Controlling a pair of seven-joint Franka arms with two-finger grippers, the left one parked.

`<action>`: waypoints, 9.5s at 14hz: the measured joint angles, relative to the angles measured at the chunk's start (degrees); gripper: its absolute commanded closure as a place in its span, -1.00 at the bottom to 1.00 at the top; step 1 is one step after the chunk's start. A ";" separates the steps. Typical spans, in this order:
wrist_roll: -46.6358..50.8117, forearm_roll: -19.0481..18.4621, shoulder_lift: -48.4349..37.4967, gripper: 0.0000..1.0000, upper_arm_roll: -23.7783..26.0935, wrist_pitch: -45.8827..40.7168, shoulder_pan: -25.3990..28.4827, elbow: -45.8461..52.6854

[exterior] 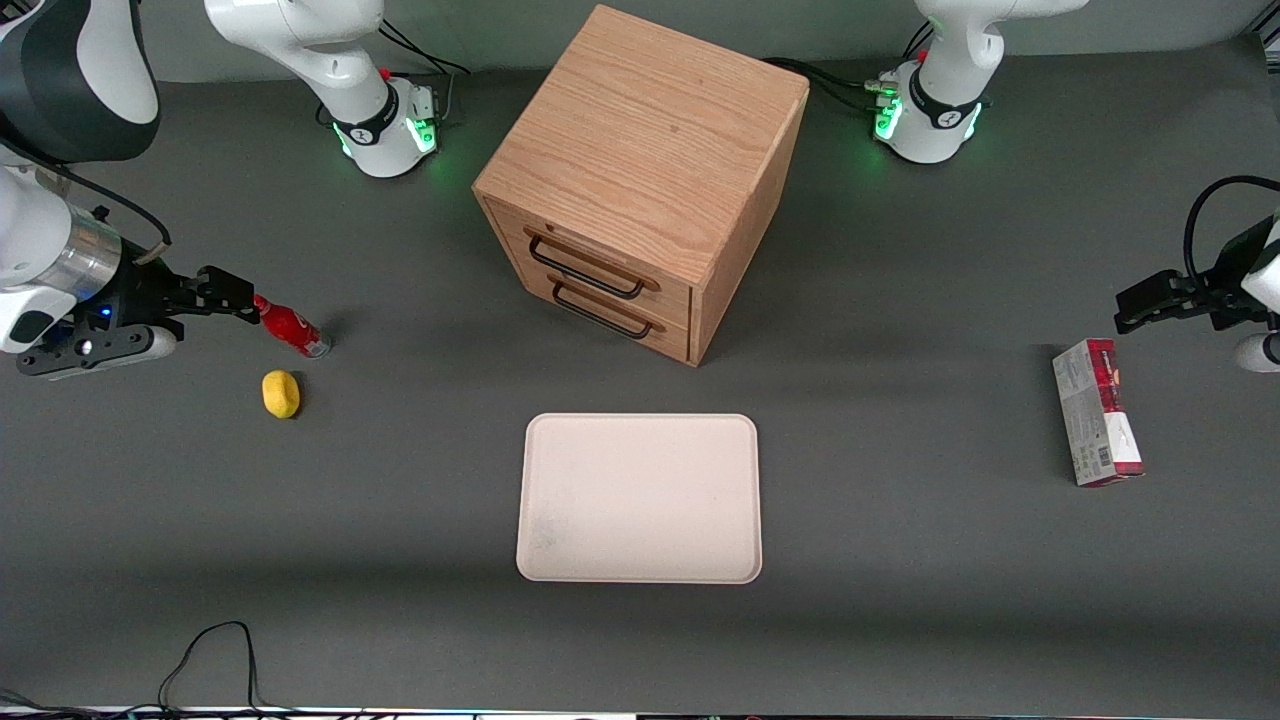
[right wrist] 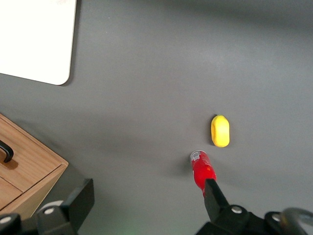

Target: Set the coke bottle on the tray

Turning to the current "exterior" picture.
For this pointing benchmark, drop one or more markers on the beige plastic tray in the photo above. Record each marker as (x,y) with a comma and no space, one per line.
(640,500)

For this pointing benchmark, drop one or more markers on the grey and red carton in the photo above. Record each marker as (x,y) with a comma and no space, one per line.
(1095,420)

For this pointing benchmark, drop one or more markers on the wooden drawer front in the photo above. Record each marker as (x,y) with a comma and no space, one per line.
(670,300)
(672,338)

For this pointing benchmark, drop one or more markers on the wooden drawer cabinet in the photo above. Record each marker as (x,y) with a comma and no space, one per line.
(650,140)

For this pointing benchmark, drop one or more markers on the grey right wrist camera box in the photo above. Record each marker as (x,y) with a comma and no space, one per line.
(110,350)

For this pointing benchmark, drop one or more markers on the yellow toy lemon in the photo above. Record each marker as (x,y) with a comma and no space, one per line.
(281,394)

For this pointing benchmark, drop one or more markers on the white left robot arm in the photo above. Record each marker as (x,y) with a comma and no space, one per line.
(950,60)

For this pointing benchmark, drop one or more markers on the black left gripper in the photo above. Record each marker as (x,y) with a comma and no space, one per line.
(1228,286)

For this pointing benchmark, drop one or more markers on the red coke bottle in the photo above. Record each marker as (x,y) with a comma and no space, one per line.
(290,325)

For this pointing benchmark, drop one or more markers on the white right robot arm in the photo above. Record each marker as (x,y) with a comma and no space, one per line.
(60,60)

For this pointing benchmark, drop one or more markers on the black frame rail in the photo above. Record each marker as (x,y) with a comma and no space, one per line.
(1268,38)

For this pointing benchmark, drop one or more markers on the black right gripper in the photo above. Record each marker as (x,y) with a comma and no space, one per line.
(137,296)

